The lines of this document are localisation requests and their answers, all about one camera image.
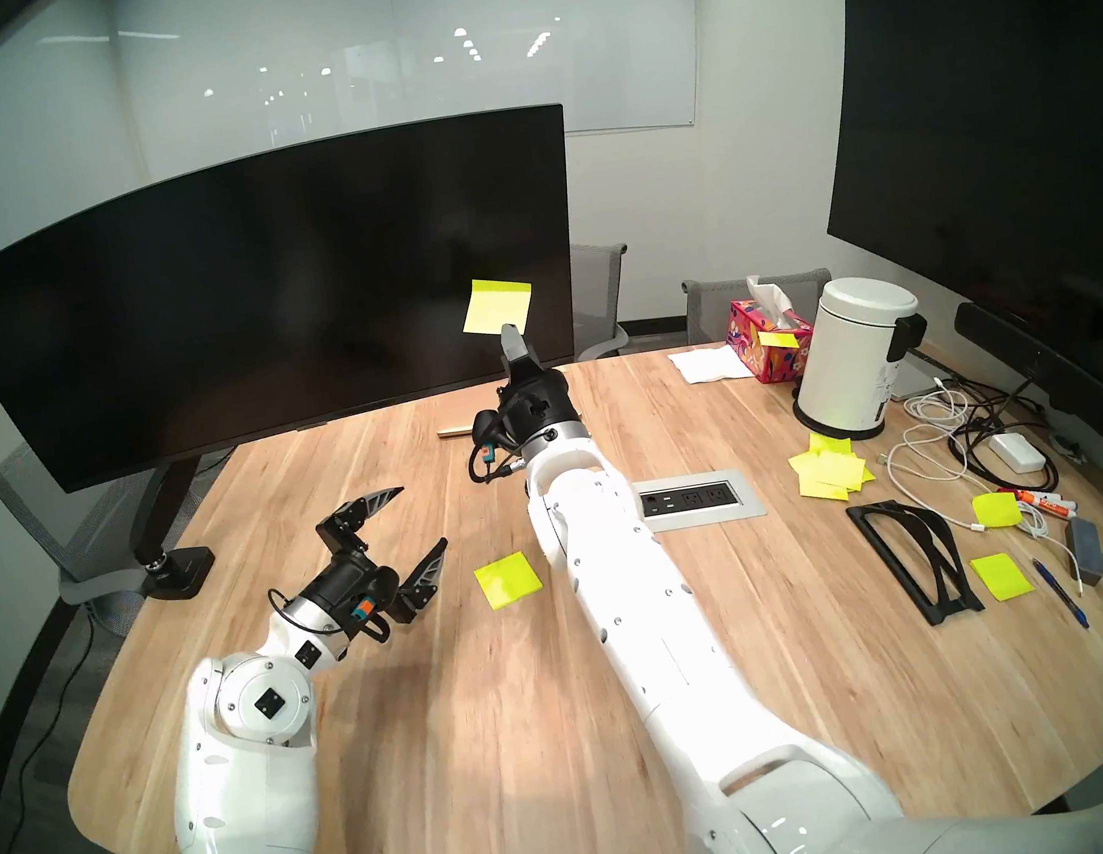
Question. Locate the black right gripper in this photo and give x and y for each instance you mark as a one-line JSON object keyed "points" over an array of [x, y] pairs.
{"points": [[534, 408]]}

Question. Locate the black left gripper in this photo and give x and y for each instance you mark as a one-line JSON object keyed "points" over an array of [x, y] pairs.
{"points": [[351, 588]]}

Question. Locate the single yellow sticky note sheet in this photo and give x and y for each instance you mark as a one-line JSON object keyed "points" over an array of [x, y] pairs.
{"points": [[495, 305]]}

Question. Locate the yellow sticky note pad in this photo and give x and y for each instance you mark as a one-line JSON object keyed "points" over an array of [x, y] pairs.
{"points": [[508, 580]]}

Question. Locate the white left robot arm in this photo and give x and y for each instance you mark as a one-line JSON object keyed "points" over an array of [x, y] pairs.
{"points": [[251, 824]]}

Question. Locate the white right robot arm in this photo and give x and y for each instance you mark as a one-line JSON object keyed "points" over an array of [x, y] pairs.
{"points": [[660, 639]]}

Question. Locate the small yellow sticky note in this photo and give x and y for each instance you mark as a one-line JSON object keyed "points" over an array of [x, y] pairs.
{"points": [[777, 339]]}

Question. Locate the black curved computer monitor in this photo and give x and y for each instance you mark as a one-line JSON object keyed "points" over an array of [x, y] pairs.
{"points": [[241, 290]]}

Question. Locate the crumpled yellow sticky note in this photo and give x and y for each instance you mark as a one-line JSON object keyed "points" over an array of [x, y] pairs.
{"points": [[996, 511]]}

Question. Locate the flat yellow sticky note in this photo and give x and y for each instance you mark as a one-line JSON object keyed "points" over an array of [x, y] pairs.
{"points": [[1001, 577]]}

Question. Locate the grey mesh office chair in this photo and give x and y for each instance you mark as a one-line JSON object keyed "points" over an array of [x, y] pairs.
{"points": [[51, 537], [713, 309], [600, 294]]}

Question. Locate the white paper napkin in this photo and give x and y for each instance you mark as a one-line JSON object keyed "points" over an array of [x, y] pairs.
{"points": [[710, 365]]}

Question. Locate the grey table power outlet box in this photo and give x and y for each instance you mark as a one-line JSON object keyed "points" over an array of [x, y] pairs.
{"points": [[697, 498]]}

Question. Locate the colourful floral tissue box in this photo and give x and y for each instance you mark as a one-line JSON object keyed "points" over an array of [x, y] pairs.
{"points": [[759, 358]]}

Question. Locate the white cylindrical trash bin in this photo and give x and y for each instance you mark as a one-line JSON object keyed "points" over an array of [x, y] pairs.
{"points": [[846, 362]]}

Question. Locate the pile of loose yellow notes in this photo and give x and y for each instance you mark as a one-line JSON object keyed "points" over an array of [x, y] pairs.
{"points": [[825, 476]]}

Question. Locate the white power adapter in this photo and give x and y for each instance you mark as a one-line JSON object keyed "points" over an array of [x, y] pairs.
{"points": [[1017, 452]]}

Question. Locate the black video sound bar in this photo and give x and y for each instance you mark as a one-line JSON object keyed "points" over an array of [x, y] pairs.
{"points": [[1038, 367]]}

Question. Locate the white and orange marker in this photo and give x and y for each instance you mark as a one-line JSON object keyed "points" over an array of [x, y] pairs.
{"points": [[1046, 500]]}

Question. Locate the blue pen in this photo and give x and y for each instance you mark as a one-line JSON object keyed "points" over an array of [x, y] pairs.
{"points": [[1060, 593]]}

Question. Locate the grey whiteboard eraser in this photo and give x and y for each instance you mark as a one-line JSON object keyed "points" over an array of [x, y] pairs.
{"points": [[1084, 547]]}

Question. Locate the white wall whiteboard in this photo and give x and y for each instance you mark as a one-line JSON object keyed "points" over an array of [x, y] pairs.
{"points": [[606, 71]]}

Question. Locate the black laptop stand frame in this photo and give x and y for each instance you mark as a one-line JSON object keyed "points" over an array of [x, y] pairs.
{"points": [[951, 608]]}

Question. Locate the large black wall television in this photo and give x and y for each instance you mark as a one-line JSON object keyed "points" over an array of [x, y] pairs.
{"points": [[996, 120]]}

